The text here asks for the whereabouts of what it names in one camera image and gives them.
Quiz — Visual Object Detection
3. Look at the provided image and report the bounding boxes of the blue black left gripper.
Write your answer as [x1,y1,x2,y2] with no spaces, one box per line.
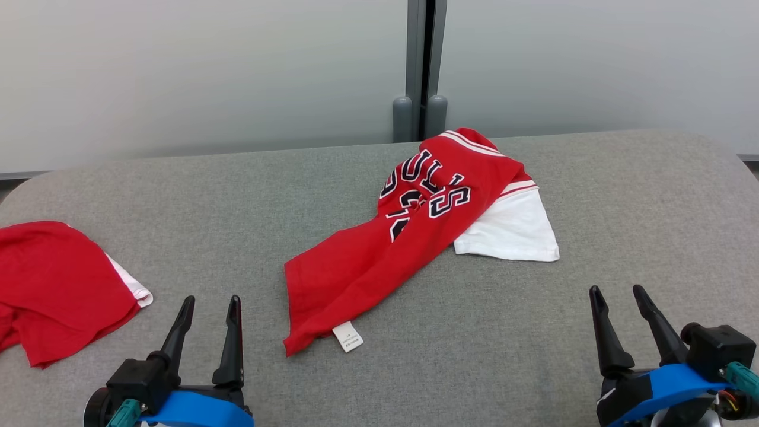
[139,295,254,427]

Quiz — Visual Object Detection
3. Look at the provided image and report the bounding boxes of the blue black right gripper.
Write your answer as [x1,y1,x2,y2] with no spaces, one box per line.
[589,285,733,427]

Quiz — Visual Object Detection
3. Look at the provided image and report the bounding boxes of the red shorts with white stripe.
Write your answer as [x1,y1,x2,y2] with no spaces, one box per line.
[0,221,154,369]

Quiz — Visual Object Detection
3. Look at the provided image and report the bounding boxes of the red white lettered t-shirt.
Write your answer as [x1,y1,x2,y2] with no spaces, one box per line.
[283,128,560,358]

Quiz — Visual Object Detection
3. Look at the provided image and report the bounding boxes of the black left cable teal plug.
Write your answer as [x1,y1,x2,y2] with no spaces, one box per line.
[107,399,143,427]

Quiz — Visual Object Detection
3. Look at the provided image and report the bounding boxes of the black cable teal plug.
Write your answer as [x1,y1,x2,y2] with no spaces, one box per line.
[725,362,759,399]
[107,399,143,427]

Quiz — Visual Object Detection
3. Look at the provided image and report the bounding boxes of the black right cable teal plug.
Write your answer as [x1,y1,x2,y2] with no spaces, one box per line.
[725,362,759,399]

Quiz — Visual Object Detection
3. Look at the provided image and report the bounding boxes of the grey partition post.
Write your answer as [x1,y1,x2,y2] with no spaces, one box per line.
[392,0,449,143]

